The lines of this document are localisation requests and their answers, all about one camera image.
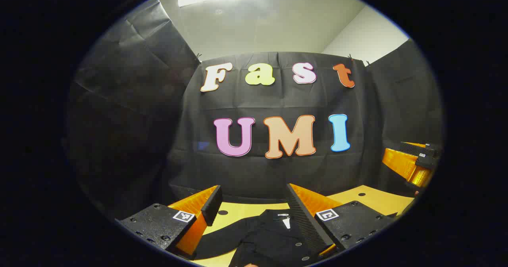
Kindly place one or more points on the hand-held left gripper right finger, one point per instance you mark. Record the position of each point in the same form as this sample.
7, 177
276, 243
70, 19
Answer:
305, 223

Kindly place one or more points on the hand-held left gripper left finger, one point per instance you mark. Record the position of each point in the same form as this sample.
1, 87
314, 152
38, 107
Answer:
213, 203

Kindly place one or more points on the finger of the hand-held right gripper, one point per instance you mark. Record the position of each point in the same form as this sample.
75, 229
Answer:
403, 164
416, 148

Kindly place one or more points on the black buttoned garment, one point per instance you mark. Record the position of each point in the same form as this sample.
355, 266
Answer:
270, 235

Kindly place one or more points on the black backdrop cloth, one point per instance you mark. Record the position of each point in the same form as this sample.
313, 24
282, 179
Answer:
254, 168

